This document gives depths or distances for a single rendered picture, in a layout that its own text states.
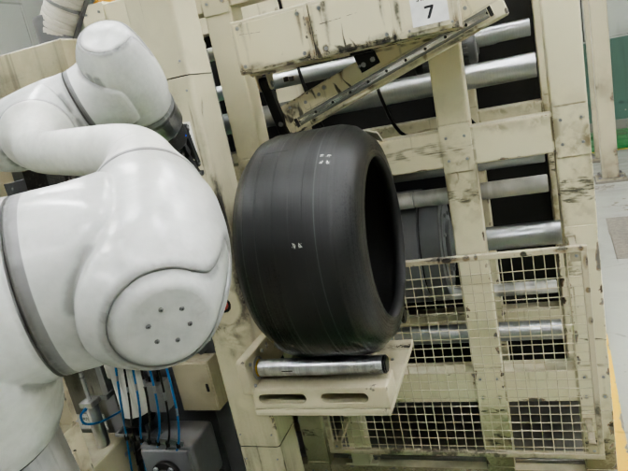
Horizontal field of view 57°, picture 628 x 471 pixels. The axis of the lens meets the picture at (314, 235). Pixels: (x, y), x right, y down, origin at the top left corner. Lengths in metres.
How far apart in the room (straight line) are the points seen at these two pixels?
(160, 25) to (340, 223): 0.66
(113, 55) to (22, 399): 0.56
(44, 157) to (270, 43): 1.01
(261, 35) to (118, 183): 1.28
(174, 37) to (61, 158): 0.81
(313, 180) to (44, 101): 0.58
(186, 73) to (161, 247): 1.14
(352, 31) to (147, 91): 0.79
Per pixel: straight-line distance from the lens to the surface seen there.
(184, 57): 1.49
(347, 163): 1.28
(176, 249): 0.36
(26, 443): 0.46
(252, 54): 1.69
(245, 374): 1.51
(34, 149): 0.79
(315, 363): 1.48
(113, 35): 0.90
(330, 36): 1.61
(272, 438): 1.74
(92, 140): 0.67
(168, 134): 1.00
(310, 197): 1.23
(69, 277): 0.38
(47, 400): 0.46
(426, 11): 1.56
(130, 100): 0.92
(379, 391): 1.43
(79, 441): 1.63
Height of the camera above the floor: 1.56
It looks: 14 degrees down
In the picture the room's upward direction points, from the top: 12 degrees counter-clockwise
